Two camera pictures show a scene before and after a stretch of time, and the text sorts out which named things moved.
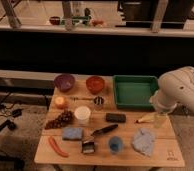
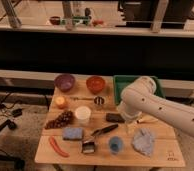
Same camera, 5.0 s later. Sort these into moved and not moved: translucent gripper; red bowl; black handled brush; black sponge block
Moved: translucent gripper
Not moved: red bowl; black handled brush; black sponge block
